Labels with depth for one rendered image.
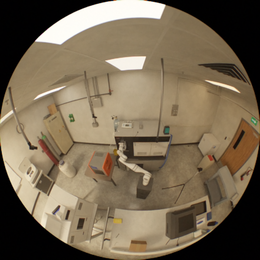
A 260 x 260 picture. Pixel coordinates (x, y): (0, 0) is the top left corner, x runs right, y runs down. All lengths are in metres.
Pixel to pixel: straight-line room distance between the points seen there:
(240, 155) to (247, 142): 0.50
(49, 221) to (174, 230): 1.54
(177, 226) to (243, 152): 3.01
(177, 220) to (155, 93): 2.83
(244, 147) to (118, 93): 4.57
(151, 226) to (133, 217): 0.35
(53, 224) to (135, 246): 1.07
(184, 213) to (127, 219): 0.85
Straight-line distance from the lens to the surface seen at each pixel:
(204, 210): 2.04
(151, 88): 2.47
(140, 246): 1.56
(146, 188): 1.42
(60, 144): 4.14
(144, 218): 1.57
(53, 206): 1.55
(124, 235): 1.65
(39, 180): 3.55
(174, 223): 1.40
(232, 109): 3.84
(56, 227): 1.45
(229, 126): 3.86
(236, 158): 3.81
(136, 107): 2.56
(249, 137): 3.58
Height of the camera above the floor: 2.46
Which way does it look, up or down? 34 degrees down
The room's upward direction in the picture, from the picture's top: 4 degrees counter-clockwise
